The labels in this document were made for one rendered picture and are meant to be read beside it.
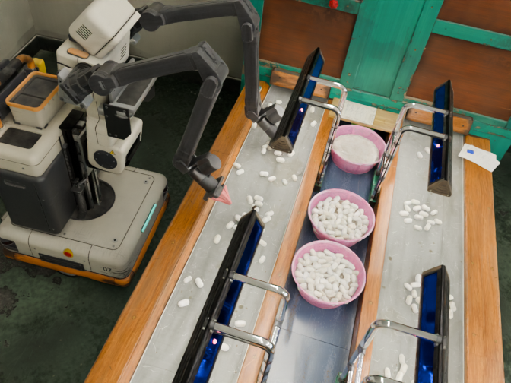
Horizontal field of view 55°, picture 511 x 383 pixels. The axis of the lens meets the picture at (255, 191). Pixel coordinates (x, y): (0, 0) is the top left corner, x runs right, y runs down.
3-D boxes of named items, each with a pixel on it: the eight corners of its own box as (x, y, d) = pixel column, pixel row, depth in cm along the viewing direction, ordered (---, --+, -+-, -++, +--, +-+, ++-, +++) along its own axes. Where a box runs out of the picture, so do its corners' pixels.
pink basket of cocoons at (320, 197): (309, 255, 188) (314, 241, 181) (299, 203, 206) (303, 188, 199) (376, 254, 192) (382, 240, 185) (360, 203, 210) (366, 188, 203)
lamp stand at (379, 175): (366, 207, 209) (400, 127, 176) (372, 175, 222) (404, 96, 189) (411, 219, 207) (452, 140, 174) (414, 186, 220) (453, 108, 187)
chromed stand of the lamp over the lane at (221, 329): (197, 396, 149) (200, 329, 116) (219, 337, 162) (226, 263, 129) (256, 416, 147) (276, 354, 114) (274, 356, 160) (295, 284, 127)
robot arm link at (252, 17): (254, -13, 176) (247, -2, 169) (261, 23, 184) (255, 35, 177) (146, 2, 190) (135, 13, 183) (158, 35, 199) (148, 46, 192)
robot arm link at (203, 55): (216, 33, 144) (204, 48, 137) (232, 74, 152) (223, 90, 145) (98, 61, 162) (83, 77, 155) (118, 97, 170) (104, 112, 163)
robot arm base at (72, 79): (75, 65, 166) (58, 85, 158) (91, 57, 162) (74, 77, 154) (93, 85, 171) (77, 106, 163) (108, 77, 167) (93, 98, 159)
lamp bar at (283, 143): (269, 148, 173) (272, 133, 168) (306, 59, 215) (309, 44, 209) (291, 154, 172) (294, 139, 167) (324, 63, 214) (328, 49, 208)
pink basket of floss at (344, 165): (344, 185, 216) (349, 170, 209) (313, 147, 231) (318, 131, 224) (391, 170, 225) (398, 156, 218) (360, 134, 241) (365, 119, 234)
